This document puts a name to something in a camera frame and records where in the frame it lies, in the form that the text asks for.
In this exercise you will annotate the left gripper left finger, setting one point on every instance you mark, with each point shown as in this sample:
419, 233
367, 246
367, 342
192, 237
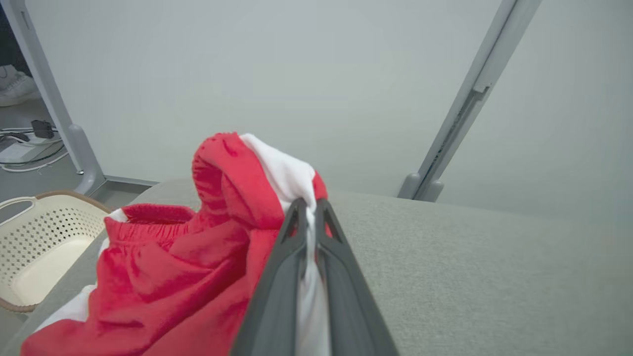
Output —
277, 296

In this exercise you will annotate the cream perforated laundry basket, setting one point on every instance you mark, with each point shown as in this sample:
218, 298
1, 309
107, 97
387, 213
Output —
44, 247

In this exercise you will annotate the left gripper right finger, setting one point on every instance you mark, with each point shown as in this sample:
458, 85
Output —
351, 306

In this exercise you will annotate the black power adapter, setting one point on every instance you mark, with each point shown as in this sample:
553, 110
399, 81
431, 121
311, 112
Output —
43, 128

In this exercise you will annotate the red shorts with white trim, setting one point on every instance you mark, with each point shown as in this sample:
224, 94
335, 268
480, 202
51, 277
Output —
173, 277

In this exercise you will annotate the white shoe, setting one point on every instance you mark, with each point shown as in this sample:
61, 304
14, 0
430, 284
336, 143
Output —
17, 89

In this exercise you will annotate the grey partition post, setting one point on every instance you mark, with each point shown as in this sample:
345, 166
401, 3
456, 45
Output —
44, 84
465, 104

